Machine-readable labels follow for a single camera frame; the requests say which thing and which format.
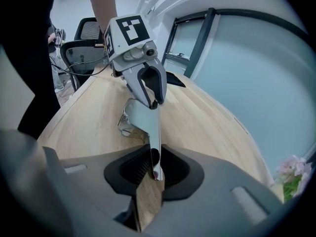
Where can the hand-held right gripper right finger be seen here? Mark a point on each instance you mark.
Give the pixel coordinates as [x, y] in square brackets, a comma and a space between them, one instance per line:
[217, 206]

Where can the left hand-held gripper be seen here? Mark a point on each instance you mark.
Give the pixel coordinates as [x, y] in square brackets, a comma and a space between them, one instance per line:
[123, 46]

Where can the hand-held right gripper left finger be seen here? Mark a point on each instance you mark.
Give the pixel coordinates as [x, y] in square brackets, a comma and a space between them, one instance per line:
[74, 194]

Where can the small metal clip object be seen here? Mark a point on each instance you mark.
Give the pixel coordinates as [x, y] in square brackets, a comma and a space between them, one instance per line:
[143, 117]

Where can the person's left forearm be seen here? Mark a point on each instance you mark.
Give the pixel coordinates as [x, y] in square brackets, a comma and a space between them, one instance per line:
[103, 4]

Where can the black mouse pad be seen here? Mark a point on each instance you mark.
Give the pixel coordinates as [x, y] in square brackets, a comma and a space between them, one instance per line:
[174, 79]

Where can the wooden desk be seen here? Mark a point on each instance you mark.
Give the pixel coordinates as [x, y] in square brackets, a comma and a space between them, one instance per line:
[200, 43]

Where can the black mesh office chair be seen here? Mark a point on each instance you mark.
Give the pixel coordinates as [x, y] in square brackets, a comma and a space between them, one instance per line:
[89, 29]
[74, 54]

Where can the person's black clothing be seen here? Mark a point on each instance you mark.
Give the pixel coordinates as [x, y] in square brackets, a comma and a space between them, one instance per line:
[24, 58]

